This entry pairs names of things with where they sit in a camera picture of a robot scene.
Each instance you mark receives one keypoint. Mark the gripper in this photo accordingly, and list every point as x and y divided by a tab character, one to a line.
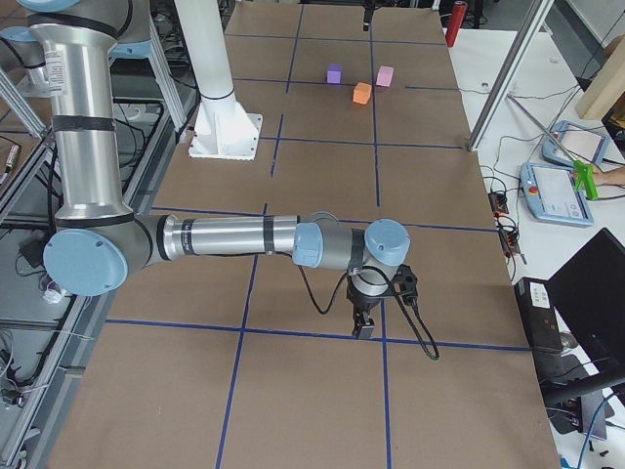
361	304

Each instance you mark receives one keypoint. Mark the orange foam block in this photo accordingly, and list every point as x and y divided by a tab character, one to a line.
362	93

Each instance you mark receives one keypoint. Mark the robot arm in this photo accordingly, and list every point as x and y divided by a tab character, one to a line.
105	230

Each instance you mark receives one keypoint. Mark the person's hand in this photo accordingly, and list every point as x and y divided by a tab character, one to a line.
614	177

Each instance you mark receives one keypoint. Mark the black USB hub right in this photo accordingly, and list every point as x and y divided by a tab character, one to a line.
509	238

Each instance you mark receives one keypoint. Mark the black usb hub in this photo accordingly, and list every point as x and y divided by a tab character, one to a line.
498	203
509	238

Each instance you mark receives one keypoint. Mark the black computer box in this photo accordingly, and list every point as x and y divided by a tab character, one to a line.
538	316

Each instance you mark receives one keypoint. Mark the black USB hub left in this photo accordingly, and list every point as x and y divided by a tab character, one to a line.
498	203

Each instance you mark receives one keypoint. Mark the black monitor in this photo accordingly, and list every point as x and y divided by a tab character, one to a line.
588	293

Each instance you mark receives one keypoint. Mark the near teach pendant tablet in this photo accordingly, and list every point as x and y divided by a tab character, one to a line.
551	196

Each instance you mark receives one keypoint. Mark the teach pendant tablet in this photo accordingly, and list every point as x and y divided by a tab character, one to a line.
581	142
551	196

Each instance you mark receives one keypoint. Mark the pink foam block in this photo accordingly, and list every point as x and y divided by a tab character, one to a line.
385	76

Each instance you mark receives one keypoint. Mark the purple foam block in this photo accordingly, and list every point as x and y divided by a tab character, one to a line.
334	74

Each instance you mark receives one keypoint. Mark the far teach pendant tablet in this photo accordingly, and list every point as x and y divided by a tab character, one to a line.
581	142

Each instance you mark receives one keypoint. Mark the red cylinder bottle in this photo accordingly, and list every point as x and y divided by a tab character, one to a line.
457	17

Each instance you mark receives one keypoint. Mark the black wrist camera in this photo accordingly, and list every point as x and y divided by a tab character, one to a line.
406	282

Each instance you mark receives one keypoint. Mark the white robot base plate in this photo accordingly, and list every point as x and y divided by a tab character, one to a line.
219	135

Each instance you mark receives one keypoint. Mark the green handled reacher grabber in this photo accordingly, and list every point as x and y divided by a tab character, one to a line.
584	171

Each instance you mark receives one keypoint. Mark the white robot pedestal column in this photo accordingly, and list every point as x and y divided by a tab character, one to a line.
204	36

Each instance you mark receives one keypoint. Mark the grey aluminium frame post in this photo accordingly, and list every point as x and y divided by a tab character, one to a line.
530	26

